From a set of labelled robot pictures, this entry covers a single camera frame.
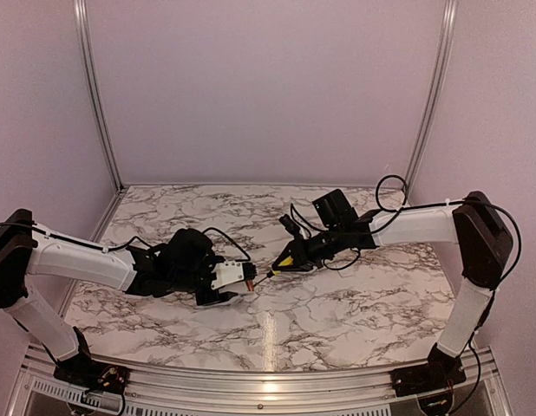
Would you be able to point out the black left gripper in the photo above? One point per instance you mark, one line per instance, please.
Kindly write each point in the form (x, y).
(221, 297)

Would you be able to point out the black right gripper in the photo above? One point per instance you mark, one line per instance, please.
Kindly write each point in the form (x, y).
(294, 250)

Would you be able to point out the yellow handled screwdriver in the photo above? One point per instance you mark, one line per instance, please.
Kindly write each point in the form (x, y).
(278, 267)

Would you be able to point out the white battery cover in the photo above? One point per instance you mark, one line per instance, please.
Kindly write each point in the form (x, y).
(348, 272)

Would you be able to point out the white remote control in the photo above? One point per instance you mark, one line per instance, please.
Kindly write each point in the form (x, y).
(242, 289)

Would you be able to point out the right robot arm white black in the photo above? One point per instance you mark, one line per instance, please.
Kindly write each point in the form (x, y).
(472, 223)

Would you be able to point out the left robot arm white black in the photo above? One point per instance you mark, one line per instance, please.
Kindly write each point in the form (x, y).
(186, 263)

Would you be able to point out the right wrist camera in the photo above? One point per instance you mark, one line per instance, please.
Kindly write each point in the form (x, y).
(291, 226)

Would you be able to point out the aluminium front rail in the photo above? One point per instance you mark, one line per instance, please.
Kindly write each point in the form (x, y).
(159, 390)

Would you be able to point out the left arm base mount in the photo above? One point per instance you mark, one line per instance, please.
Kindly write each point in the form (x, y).
(96, 376)

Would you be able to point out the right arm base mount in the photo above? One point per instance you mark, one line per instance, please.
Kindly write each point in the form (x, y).
(438, 372)

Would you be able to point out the aluminium frame post right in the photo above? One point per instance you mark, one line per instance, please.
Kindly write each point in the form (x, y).
(437, 80)

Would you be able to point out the aluminium frame post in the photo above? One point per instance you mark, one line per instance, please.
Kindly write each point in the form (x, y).
(88, 62)
(437, 80)

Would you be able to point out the aluminium frame post left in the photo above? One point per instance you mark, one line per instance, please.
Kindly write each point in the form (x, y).
(88, 62)

